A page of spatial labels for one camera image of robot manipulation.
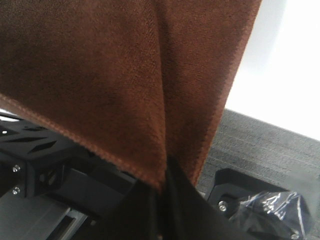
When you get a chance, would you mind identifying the brown towel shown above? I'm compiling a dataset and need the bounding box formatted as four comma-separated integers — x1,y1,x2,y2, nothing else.
0,0,261,190

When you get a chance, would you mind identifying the grey carpet mat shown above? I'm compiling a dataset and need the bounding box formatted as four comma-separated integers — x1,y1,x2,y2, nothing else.
197,108,320,201

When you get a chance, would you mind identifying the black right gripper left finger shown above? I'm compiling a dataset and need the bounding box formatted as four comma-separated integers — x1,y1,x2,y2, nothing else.
92,181,161,240

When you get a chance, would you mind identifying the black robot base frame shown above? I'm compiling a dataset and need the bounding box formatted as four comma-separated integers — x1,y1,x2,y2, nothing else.
0,111,135,240

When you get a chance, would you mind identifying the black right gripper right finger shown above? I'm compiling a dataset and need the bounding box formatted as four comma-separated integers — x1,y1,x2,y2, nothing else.
162,157,253,240

